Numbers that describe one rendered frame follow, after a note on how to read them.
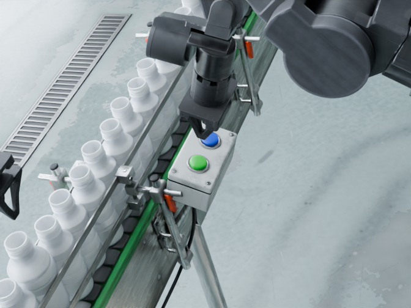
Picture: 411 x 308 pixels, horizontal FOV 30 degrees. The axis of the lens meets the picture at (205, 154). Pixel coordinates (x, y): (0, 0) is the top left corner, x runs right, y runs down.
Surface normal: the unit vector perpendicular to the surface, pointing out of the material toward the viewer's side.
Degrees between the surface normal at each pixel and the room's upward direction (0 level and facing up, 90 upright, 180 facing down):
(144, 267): 90
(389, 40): 89
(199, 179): 20
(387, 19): 30
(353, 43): 89
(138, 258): 90
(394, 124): 0
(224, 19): 67
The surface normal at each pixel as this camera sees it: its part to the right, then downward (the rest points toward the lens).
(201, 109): 0.11, -0.65
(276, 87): -0.22, -0.72
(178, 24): -0.19, 0.35
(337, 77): -0.33, 0.67
